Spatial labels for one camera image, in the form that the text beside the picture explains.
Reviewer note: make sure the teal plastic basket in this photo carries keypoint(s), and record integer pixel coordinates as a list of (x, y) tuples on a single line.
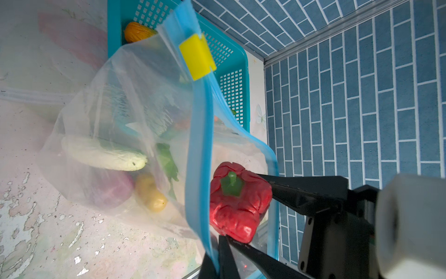
[(231, 60)]

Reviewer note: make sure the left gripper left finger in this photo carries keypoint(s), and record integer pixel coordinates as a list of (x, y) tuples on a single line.
[(207, 270)]

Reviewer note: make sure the clear zip top bag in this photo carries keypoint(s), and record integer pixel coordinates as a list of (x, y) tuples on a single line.
[(163, 90)]

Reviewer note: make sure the green toy leaf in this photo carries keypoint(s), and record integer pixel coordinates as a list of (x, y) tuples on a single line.
[(167, 163)]

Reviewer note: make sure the yellow toy potato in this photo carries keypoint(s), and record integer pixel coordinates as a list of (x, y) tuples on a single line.
[(148, 194)]

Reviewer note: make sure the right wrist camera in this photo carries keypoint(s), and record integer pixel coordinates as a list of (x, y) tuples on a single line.
[(410, 228)]

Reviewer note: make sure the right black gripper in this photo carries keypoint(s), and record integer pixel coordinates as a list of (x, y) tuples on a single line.
[(339, 236)]

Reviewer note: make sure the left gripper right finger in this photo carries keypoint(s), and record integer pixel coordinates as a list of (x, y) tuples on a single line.
[(228, 268)]

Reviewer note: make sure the red toy pepper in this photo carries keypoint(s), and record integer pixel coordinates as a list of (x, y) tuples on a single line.
[(239, 199)]

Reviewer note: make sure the orange green toy cucumber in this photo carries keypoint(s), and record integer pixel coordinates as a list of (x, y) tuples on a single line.
[(135, 32)]

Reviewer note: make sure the purple toy onion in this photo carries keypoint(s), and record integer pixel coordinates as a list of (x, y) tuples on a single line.
[(110, 188)]

